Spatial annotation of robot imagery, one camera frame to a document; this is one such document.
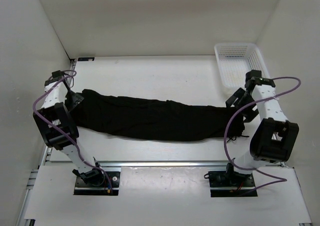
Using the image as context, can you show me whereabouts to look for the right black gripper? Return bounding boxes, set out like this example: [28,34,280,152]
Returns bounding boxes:
[226,87,260,124]

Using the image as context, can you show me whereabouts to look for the black trousers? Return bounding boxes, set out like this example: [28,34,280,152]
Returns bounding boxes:
[70,89,245,142]

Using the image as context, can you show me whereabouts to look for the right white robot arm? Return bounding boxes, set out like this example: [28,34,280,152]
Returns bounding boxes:
[224,70,299,186]

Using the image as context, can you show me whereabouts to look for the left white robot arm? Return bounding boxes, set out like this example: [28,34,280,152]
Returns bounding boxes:
[32,73,106,187]

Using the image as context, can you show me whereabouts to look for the white plastic basket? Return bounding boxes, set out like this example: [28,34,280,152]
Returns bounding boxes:
[214,42,270,91]

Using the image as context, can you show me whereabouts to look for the dark label sticker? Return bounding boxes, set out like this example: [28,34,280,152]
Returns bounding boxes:
[77,57,95,62]

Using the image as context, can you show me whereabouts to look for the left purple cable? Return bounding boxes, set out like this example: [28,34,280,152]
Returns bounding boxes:
[32,69,112,189]

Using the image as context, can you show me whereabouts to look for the purple cable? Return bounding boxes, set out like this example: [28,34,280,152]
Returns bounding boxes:
[223,76,302,191]
[32,69,112,189]

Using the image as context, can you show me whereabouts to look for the aluminium front rail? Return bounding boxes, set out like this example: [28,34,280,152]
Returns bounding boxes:
[37,160,283,168]

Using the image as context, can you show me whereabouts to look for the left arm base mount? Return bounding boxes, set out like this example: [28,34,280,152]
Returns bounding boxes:
[72,169,121,196]

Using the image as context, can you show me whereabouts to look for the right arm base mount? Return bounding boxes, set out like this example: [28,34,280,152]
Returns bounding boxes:
[203,163,258,198]

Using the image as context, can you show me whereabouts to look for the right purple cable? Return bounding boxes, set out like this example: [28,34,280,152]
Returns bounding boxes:
[223,76,302,191]

